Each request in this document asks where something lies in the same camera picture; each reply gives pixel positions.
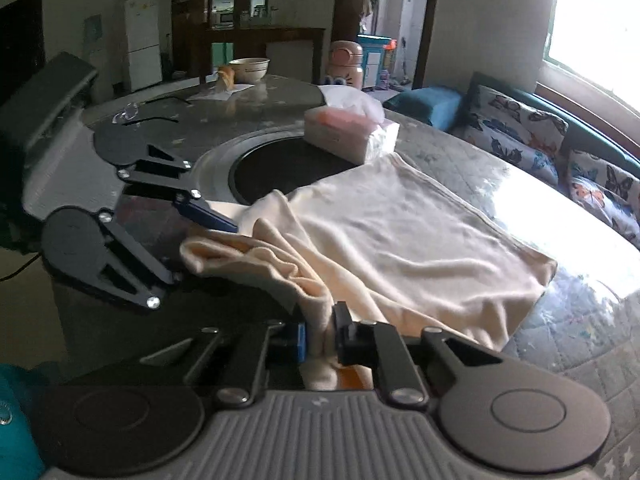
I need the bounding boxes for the butterfly print pillow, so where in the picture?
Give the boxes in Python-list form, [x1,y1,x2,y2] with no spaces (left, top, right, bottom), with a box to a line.
[459,82,570,187]
[564,147,640,247]

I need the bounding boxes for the teal sofa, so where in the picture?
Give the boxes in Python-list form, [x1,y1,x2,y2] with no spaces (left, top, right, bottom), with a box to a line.
[469,71,640,173]

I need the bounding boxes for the black television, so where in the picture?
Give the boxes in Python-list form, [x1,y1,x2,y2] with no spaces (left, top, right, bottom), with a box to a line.
[0,0,46,107]

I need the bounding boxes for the cream cloth garment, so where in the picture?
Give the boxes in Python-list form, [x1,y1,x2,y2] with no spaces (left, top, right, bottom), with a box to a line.
[179,152,559,392]

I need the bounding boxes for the teal cushion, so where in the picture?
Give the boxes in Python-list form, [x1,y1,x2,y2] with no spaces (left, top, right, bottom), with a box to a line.
[382,86,464,132]

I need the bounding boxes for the dark wooden cabinet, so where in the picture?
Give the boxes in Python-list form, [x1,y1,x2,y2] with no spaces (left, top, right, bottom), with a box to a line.
[170,0,327,87]

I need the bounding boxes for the white refrigerator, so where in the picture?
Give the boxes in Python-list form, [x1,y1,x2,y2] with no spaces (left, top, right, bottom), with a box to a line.
[122,0,164,92]

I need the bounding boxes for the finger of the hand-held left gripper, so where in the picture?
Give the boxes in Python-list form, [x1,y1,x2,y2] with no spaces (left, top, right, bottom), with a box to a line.
[117,144,240,234]
[95,212,186,312]

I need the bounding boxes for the white ceramic bowl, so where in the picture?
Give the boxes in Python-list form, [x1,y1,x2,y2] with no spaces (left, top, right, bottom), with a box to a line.
[228,57,272,84]

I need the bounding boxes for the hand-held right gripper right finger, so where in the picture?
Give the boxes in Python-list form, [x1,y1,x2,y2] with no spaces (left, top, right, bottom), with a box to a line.
[332,302,504,407]

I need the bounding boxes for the round dark table inset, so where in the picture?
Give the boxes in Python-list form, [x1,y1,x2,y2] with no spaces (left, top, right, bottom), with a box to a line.
[227,127,362,206]

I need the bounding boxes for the teal garment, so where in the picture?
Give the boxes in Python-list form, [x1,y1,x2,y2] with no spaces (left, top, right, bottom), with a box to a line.
[0,364,52,480]

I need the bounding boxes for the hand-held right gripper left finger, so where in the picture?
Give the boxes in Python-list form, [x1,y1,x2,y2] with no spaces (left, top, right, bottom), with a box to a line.
[140,319,308,407]

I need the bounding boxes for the white paper sheet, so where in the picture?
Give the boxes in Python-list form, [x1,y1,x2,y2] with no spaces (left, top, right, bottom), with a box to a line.
[192,82,254,104]

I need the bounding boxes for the window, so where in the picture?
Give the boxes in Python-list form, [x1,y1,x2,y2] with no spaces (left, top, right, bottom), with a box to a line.
[544,0,640,103]

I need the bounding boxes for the soft tissue pack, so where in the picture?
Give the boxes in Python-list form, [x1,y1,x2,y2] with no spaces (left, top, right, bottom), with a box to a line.
[303,91,401,165]

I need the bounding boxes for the blue plastic toy cabinet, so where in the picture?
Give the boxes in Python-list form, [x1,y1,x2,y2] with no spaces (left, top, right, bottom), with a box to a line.
[357,34,392,90]

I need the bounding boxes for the clear eyeglasses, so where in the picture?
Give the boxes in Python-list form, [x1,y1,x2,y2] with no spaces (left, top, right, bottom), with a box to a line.
[112,102,182,126]

